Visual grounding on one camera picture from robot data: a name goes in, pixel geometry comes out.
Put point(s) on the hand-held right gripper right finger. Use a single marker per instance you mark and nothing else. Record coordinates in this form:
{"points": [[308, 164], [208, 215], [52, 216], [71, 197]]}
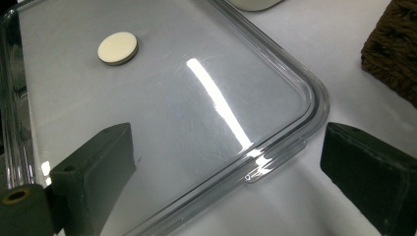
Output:
{"points": [[373, 177]]}

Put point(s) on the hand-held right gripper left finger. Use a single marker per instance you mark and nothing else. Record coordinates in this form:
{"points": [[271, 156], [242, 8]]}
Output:
{"points": [[95, 170]]}

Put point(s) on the clear lid with round knob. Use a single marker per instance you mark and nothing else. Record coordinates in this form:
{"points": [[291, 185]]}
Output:
{"points": [[164, 82]]}

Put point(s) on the brown wicker basket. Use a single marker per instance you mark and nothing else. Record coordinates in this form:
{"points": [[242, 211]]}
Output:
{"points": [[393, 49]]}

